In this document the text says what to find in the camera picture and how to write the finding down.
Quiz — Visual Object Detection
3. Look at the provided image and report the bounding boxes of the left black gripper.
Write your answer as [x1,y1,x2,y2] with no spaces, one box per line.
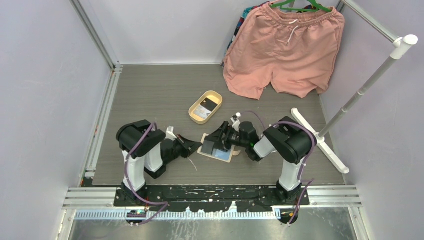
[165,135,203,166]

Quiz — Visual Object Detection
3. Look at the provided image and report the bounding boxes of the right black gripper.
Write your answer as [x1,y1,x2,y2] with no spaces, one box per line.
[204,121,249,153]

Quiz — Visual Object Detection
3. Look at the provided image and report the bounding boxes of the beige leather card holder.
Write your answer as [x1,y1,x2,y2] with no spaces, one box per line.
[197,133,241,163]

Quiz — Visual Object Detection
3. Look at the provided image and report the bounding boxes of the beige oval plastic tray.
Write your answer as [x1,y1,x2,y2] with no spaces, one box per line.
[188,90,223,125]

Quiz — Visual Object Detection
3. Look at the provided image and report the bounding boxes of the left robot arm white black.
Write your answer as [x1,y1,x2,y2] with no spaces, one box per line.
[116,120,203,207]

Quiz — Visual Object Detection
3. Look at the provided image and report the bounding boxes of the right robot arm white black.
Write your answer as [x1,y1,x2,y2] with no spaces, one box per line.
[200,116,317,206]

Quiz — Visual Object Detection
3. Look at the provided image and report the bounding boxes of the silver vip card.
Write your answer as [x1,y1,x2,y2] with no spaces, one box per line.
[193,105,211,121]

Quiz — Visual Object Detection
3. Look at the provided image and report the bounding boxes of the black vip card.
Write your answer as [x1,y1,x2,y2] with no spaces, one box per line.
[200,97,218,112]

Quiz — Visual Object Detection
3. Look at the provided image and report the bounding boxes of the pink shorts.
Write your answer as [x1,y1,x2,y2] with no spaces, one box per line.
[222,2,345,100]

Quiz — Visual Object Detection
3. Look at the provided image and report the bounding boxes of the colourful patterned garment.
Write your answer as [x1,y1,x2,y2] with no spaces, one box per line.
[224,1,270,56]

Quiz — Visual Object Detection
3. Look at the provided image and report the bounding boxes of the green clothes hanger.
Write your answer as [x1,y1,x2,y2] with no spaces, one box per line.
[268,0,333,13]

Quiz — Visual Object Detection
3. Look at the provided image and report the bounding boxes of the white clothes rack stand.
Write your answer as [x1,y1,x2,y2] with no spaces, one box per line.
[290,34,419,175]

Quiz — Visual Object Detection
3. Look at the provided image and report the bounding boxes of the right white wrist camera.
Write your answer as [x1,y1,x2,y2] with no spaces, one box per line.
[230,112,241,132]

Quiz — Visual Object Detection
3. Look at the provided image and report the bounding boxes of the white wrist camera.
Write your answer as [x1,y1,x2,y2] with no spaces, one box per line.
[230,112,241,132]
[165,126,177,141]

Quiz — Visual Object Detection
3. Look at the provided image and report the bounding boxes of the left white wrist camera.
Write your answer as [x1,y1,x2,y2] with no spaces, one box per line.
[165,126,177,141]

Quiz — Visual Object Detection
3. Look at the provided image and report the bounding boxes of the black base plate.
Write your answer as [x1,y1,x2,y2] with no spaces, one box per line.
[113,185,310,213]

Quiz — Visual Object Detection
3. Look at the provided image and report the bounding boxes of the aluminium frame rail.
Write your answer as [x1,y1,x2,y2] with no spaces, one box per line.
[70,0,124,186]

